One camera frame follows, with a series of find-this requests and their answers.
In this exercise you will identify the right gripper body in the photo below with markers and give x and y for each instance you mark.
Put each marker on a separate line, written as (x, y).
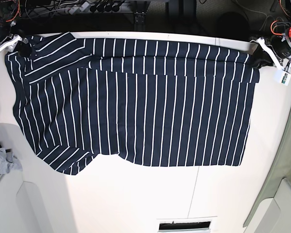
(5, 32)

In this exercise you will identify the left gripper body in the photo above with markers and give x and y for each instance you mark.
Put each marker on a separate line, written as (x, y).
(282, 44)

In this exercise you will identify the navy white striped t-shirt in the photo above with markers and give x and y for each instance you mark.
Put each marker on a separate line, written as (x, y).
(152, 103)

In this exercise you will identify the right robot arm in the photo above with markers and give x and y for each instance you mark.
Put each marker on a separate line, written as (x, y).
(9, 11)

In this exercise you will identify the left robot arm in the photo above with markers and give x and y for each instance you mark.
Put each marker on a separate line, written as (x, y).
(278, 27)

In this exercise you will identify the black office chair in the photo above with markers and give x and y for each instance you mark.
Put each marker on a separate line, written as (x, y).
(232, 25)

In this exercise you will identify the grey cloth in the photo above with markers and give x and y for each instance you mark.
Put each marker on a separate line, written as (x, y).
(8, 162)

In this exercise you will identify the aluminium frame post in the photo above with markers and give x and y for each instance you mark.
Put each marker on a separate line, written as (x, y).
(140, 9)

